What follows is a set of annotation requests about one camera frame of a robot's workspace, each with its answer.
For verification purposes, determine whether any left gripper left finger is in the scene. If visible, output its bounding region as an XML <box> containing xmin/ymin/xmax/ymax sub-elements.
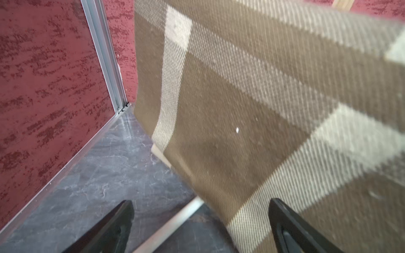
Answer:
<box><xmin>64</xmin><ymin>200</ymin><xmax>135</xmax><ymax>253</ymax></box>

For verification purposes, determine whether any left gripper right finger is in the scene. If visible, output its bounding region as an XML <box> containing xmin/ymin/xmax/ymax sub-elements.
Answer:
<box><xmin>269</xmin><ymin>198</ymin><xmax>342</xmax><ymax>253</ymax></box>

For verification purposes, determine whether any beige plaid scarf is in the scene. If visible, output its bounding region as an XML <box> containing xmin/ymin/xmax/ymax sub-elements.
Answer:
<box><xmin>134</xmin><ymin>1</ymin><xmax>405</xmax><ymax>253</ymax></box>

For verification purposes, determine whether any left aluminium corner post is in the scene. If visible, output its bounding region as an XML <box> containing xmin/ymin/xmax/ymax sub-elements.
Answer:
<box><xmin>81</xmin><ymin>0</ymin><xmax>129</xmax><ymax>114</ymax></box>

